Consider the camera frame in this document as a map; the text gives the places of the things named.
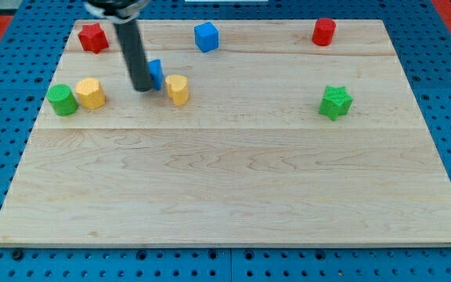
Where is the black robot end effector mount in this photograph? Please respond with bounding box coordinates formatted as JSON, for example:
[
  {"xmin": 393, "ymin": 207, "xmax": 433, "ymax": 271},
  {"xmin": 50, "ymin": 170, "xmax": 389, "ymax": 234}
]
[{"xmin": 84, "ymin": 0, "xmax": 150, "ymax": 24}]

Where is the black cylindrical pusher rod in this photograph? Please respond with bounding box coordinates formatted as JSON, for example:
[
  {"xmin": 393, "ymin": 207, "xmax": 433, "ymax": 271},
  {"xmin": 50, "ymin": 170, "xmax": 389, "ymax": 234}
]
[{"xmin": 114, "ymin": 19, "xmax": 153, "ymax": 92}]

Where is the yellow hexagon block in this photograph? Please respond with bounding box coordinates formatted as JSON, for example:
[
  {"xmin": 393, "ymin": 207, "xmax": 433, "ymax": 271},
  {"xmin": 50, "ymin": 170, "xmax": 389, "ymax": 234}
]
[{"xmin": 75, "ymin": 78, "xmax": 106, "ymax": 110}]

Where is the wooden board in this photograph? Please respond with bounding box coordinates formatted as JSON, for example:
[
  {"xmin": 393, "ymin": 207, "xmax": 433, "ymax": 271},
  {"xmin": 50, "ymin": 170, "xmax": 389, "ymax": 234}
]
[{"xmin": 0, "ymin": 20, "xmax": 451, "ymax": 248}]

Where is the red star block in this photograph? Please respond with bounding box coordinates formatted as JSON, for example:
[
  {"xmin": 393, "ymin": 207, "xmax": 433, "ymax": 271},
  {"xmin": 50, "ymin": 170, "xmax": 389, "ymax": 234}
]
[{"xmin": 78, "ymin": 23, "xmax": 109, "ymax": 54}]

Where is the small blue block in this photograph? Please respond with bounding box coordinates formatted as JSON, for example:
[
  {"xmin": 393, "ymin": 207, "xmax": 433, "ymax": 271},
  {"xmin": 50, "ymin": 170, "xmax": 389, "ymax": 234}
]
[{"xmin": 148, "ymin": 59, "xmax": 164, "ymax": 90}]

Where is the yellow heart block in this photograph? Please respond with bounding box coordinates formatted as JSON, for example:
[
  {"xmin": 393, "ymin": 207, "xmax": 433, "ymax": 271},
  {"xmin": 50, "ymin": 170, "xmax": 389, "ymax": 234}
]
[{"xmin": 165, "ymin": 74, "xmax": 189, "ymax": 106}]

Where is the blue cube block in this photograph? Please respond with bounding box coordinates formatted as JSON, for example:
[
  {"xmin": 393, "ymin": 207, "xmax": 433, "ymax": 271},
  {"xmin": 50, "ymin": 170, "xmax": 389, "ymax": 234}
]
[{"xmin": 193, "ymin": 22, "xmax": 219, "ymax": 52}]

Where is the green cylinder block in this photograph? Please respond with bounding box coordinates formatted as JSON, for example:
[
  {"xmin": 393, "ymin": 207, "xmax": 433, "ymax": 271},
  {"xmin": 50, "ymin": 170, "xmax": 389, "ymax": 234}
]
[{"xmin": 46, "ymin": 84, "xmax": 78, "ymax": 117}]

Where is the red cylinder block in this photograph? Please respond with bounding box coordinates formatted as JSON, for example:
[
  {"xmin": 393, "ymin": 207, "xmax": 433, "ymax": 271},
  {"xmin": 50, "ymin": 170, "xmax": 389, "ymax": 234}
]
[{"xmin": 312, "ymin": 17, "xmax": 337, "ymax": 46}]

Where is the green star block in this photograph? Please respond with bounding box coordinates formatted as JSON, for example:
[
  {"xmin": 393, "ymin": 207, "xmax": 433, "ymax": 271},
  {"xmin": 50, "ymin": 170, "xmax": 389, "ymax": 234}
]
[{"xmin": 318, "ymin": 85, "xmax": 353, "ymax": 121}]

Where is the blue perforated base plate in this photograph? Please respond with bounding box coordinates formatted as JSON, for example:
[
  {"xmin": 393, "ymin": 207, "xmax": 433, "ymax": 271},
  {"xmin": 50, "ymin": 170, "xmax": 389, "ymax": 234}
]
[{"xmin": 0, "ymin": 1, "xmax": 451, "ymax": 281}]

